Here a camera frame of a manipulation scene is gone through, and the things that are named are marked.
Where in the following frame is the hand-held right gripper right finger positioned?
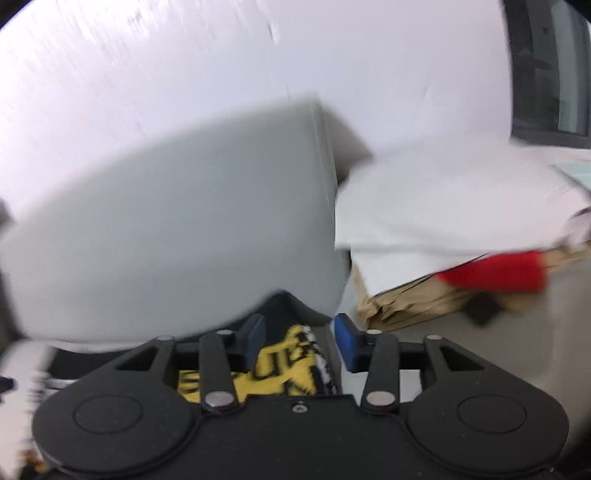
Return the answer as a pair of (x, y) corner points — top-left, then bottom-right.
(333, 313), (486, 414)

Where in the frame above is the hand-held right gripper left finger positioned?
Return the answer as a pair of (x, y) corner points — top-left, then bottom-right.
(113, 314), (267, 413)

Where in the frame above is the light grey sofa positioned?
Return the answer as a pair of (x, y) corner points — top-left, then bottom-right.
(0, 99), (376, 354)

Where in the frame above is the small black item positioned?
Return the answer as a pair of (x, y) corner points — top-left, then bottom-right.
(465, 294), (502, 327)

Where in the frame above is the red item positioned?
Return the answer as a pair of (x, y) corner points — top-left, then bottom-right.
(436, 250), (549, 295)

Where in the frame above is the dark framed window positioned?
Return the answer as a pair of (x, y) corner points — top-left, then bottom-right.
(501, 0), (591, 149)

